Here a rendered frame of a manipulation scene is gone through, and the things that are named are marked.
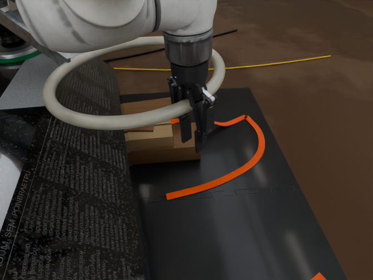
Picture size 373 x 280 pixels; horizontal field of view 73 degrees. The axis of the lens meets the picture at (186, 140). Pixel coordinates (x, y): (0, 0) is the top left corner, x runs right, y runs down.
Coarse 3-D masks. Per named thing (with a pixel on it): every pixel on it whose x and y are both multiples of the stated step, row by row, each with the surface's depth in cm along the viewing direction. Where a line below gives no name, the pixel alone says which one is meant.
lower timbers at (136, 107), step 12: (132, 108) 196; (144, 108) 196; (156, 108) 196; (180, 132) 173; (192, 132) 173; (180, 144) 165; (192, 144) 165; (132, 156) 164; (144, 156) 165; (156, 156) 166; (168, 156) 168; (180, 156) 169; (192, 156) 170
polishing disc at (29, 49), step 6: (0, 42) 101; (0, 48) 97; (6, 48) 97; (12, 48) 97; (18, 48) 97; (24, 48) 97; (30, 48) 97; (0, 54) 93; (6, 54) 93; (12, 54) 93; (18, 54) 94; (24, 54) 95
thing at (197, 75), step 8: (176, 64) 48; (200, 64) 47; (208, 64) 50; (176, 72) 48; (184, 72) 47; (192, 72) 47; (200, 72) 48; (208, 72) 51; (176, 80) 50; (184, 80) 48; (192, 80) 48; (200, 80) 49; (184, 88) 53; (192, 88) 51; (200, 88) 50; (184, 96) 55; (200, 96) 51
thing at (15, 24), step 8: (0, 16) 81; (8, 16) 79; (16, 16) 87; (8, 24) 81; (16, 24) 78; (24, 24) 85; (16, 32) 81; (24, 32) 78; (24, 40) 81; (32, 40) 79; (40, 48) 79; (48, 56) 79; (56, 56) 77; (64, 56) 74; (72, 56) 82
